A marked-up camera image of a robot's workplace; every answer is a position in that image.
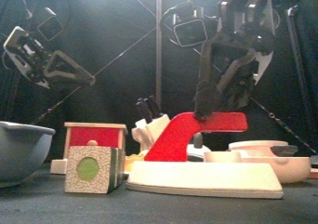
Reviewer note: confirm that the white toy bowl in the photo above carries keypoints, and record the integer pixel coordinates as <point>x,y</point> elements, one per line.
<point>286,168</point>

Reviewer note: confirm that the red wooden toy box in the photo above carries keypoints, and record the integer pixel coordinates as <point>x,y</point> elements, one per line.
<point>95,134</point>

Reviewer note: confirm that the white knife block black knives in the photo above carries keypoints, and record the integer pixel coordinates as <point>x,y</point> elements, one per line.
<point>155,127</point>

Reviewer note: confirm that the speckled box with green oval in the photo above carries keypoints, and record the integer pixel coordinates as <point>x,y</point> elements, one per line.
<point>89,168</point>

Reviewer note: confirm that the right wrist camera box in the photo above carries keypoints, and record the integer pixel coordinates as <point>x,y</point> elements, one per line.
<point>190,32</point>

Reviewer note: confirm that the metal vertical frame pole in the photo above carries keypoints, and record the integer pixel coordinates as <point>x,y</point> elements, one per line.
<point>158,48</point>

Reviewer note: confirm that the red white toy stand mixer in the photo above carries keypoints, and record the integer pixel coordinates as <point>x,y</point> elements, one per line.
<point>207,178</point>

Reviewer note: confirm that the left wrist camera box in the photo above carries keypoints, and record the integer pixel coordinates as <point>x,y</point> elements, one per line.
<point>50,26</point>

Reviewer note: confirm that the grey plastic bowl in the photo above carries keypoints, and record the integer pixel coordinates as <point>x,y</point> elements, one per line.
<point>20,150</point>

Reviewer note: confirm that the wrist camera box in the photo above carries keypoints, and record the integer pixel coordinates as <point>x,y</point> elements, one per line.
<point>190,32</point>
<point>50,26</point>

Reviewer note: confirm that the yellow toy food piece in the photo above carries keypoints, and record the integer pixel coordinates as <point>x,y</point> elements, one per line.
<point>133,161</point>

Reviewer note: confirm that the small white toy cup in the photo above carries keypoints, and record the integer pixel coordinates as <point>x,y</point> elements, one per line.
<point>222,156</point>

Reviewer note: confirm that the black side frame post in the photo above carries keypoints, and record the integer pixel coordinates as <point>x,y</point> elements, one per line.
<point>298,66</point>

